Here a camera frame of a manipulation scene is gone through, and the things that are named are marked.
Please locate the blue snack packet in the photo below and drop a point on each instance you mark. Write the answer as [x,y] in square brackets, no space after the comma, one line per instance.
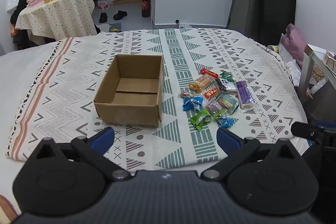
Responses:
[193,103]
[225,122]

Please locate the glass side table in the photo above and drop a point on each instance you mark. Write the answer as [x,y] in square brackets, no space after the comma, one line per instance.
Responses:
[309,77]

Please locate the bright green snack packet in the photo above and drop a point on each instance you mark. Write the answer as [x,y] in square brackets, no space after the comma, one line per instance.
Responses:
[200,119]

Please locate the small red candy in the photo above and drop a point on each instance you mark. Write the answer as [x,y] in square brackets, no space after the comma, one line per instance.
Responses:
[186,94]

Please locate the grey floor scale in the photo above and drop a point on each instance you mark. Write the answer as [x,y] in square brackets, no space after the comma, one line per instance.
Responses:
[115,27]

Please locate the black shoe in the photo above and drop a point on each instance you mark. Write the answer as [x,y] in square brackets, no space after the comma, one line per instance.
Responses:
[120,14]
[103,17]

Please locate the red snack packet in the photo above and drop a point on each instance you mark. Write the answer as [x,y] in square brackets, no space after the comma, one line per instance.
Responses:
[208,72]

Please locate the clear plastic bag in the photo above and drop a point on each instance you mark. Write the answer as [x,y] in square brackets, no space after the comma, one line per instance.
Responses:
[185,26]

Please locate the round purple snack packet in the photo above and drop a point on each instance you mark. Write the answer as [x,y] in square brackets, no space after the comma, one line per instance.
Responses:
[214,108]

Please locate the beige patterned box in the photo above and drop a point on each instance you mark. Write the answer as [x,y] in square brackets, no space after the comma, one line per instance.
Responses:
[330,59]

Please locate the small green snack packet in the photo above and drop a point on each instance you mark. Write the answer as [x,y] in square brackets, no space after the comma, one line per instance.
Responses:
[220,113]

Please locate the teal biscuit packet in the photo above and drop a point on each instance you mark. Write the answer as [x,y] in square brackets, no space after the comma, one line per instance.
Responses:
[227,103]

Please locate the white floor pad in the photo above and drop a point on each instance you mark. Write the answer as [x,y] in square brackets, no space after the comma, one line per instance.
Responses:
[104,28]

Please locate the dark clothes on chair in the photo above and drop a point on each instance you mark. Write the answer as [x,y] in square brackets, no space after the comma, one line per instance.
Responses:
[22,1]

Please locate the pack of water bottles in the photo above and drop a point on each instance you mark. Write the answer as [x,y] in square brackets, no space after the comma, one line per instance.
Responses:
[105,2]

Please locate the pink pouch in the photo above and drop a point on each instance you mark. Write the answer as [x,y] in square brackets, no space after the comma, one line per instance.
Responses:
[38,1]

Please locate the orange biscuit packet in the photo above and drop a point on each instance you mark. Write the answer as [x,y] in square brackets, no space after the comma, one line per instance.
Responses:
[200,82]

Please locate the black flat panel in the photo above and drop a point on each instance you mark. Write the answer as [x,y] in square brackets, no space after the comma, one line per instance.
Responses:
[278,14]

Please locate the white bed sheet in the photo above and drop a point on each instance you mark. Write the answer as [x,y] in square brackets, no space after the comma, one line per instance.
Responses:
[15,77]

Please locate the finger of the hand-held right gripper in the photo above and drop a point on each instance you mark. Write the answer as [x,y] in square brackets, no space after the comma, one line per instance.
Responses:
[304,130]

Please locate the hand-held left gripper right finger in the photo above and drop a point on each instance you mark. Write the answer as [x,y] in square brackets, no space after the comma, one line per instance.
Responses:
[227,140]

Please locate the black and white snack packet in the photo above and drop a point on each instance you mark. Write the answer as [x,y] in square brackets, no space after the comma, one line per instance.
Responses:
[225,85]

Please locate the round table with dotted tablecloth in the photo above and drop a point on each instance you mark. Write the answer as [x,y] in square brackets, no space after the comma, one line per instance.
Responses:
[57,16]

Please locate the small yellow jar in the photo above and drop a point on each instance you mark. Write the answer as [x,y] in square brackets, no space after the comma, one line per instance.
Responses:
[274,48]

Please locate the patterned blanket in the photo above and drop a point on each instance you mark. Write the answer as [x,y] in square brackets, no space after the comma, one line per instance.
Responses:
[78,87]

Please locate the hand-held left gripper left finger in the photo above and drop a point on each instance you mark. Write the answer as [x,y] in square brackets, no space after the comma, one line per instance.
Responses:
[103,138]

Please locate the long purple snack packet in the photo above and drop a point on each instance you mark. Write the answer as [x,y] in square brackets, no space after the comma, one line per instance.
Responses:
[244,94]

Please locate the tall brown printed box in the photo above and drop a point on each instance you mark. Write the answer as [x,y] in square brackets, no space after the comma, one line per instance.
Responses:
[145,3]

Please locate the brown cardboard box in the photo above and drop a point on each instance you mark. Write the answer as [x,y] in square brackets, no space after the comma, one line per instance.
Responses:
[131,108]

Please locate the pink cloth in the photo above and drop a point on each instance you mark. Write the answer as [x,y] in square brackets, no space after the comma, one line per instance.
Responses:
[295,40]

